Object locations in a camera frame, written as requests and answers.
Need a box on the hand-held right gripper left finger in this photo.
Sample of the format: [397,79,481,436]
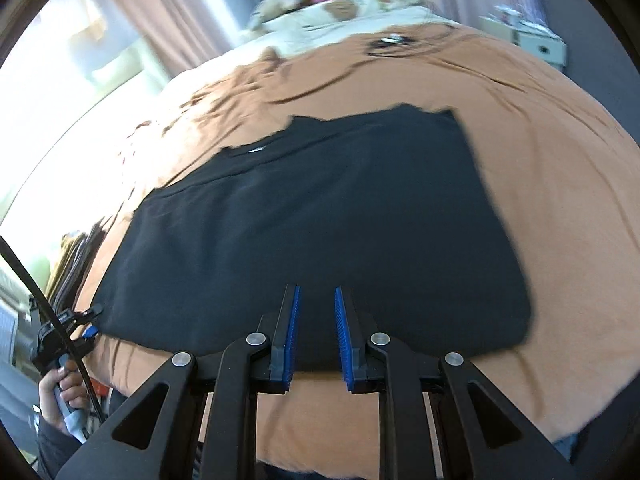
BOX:
[55,284,303,480]

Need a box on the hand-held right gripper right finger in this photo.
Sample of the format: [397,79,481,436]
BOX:
[333,285,576,480]

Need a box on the black sweater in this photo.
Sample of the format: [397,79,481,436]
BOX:
[94,102,533,373]

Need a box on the person's left forearm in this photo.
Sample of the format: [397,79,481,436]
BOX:
[36,420,101,480]

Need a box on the pile of folded clothes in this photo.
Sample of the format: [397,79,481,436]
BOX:
[47,220,108,311]

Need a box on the person's left hand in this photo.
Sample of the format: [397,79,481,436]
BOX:
[40,364,90,431]

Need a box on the orange blanket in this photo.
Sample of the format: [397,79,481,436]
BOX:
[75,22,640,478]

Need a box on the cream bear print quilt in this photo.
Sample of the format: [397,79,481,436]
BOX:
[240,0,451,46]

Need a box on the beige plush toy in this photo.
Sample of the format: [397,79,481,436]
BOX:
[250,0,301,26]

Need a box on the cream nightstand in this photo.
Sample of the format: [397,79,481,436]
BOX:
[480,5,568,68]

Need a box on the thin black strap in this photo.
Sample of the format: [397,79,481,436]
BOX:
[0,235,108,426]

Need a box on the black cable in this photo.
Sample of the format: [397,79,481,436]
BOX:
[367,25,451,58]

